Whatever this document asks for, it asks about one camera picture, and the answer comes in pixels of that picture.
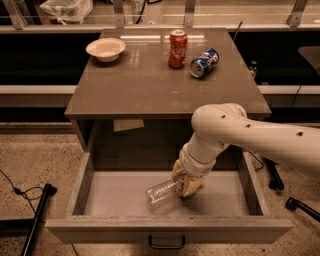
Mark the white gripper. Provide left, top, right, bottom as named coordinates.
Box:
left=171, top=145, right=216, bottom=197

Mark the white ceramic bowl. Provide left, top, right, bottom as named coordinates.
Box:
left=86, top=38, right=126, bottom=62

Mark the black stand leg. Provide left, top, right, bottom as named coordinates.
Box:
left=20, top=183, right=57, bottom=256
left=264, top=158, right=284, bottom=191

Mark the black stand leg right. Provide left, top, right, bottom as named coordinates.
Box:
left=264, top=158, right=284, bottom=191

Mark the red cola can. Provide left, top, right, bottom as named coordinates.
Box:
left=168, top=29, right=188, bottom=68

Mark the black drawer handle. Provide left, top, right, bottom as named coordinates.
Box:
left=148, top=235, right=186, bottom=250

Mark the black floor cable left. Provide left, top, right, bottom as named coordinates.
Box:
left=0, top=169, right=46, bottom=224

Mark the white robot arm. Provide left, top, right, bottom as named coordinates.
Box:
left=172, top=103, right=320, bottom=197

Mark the white plastic bag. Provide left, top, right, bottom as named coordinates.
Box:
left=40, top=0, right=93, bottom=25

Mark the open grey top drawer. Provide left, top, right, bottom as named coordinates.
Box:
left=46, top=151, right=292, bottom=244

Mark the metal railing frame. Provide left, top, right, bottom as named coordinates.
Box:
left=0, top=0, right=320, bottom=33

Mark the black caster leg far right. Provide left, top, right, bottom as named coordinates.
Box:
left=285, top=197, right=320, bottom=222

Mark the clear plastic water bottle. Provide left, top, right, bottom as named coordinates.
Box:
left=146, top=178, right=184, bottom=206

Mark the blue pepsi can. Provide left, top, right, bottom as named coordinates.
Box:
left=190, top=48, right=219, bottom=78

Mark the paper label under counter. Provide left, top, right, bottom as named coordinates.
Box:
left=113, top=119, right=144, bottom=132

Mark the black stand leg left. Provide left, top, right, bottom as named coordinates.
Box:
left=20, top=183, right=57, bottom=256

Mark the grey cabinet with counter top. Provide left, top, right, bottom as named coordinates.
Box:
left=65, top=28, right=271, bottom=171

